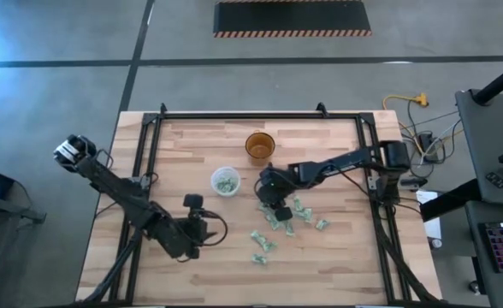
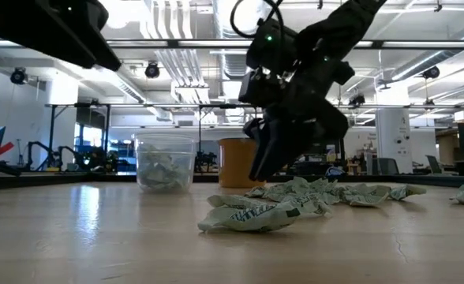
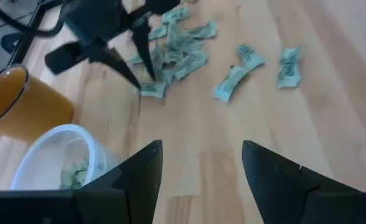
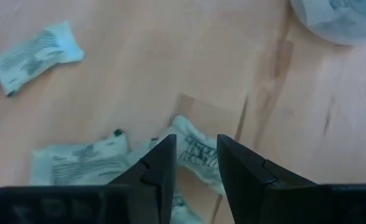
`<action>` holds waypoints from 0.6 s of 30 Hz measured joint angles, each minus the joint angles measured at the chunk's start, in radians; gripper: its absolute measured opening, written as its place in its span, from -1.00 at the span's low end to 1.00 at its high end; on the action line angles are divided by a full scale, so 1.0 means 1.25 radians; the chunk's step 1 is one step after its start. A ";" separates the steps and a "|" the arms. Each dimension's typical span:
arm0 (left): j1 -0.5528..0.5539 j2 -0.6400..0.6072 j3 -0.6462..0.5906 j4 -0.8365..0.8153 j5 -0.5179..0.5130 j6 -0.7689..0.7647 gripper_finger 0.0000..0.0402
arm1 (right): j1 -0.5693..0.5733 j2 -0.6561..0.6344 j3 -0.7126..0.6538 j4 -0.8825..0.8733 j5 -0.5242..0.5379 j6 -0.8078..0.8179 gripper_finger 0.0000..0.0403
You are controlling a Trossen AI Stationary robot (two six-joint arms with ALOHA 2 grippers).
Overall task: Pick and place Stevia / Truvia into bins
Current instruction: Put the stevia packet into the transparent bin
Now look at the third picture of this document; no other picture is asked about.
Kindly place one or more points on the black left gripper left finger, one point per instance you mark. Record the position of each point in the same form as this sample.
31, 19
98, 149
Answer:
133, 193

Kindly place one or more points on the yellow enamel mug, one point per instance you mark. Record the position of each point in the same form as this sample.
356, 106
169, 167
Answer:
36, 115

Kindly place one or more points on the clear plastic cup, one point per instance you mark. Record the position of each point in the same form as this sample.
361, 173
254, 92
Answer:
46, 155

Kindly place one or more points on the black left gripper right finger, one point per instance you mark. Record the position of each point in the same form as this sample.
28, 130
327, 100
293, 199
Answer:
279, 193

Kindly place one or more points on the green stevia packet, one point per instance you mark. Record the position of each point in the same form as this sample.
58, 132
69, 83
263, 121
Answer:
136, 59
153, 90
167, 76
183, 43
250, 57
75, 174
203, 31
289, 67
190, 63
158, 32
229, 84
176, 15

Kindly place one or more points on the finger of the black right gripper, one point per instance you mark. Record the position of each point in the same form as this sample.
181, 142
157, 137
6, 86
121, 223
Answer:
144, 46
108, 57

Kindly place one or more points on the black rounded bracket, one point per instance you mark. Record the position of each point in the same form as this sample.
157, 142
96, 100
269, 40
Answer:
11, 43

